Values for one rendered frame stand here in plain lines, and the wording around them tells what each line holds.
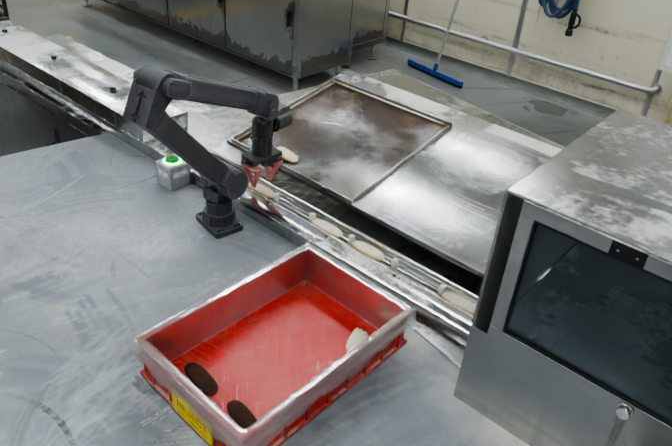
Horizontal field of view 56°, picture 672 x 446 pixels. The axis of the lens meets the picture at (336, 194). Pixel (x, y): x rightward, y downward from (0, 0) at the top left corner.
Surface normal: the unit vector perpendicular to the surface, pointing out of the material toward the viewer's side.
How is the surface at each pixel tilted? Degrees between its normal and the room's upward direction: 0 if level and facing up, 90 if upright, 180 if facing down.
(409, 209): 10
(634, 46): 90
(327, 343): 0
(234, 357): 0
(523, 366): 91
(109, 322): 0
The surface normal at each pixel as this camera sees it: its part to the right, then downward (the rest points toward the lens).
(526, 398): -0.65, 0.34
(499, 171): -0.04, -0.78
